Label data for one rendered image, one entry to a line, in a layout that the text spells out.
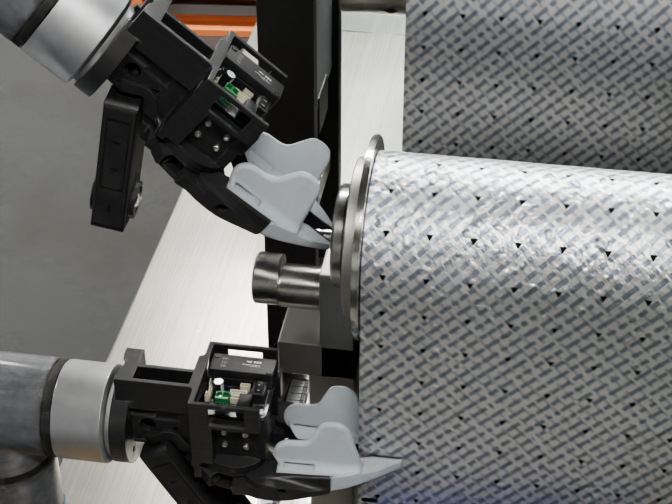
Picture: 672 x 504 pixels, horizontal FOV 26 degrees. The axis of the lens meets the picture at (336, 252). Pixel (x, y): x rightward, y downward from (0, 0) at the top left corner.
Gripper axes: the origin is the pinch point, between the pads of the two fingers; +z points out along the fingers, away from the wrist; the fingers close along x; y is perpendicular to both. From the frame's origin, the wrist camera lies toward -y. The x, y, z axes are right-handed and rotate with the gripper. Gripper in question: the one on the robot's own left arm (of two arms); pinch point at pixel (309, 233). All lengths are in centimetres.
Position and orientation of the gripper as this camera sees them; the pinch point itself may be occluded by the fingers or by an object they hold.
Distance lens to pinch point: 106.3
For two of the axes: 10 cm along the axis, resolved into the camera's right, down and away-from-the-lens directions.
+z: 7.6, 5.9, 2.8
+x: 1.6, -5.8, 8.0
